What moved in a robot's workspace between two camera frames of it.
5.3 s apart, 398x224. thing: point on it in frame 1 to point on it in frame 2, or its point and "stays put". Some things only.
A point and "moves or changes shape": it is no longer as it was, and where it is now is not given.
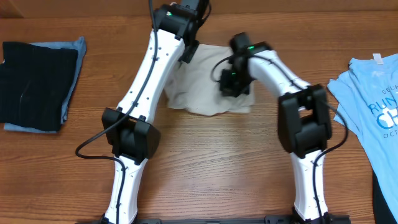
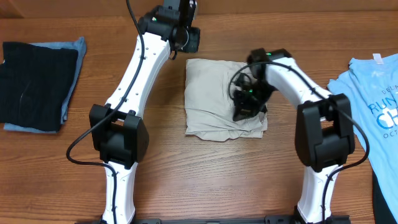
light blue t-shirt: x=367 y=94 stays put
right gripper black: x=229 y=84 to x=245 y=109
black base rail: x=327 y=219 stays put
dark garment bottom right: x=382 y=213 stays put
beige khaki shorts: x=191 y=87 moves or changes shape
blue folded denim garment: x=80 y=45 stays put
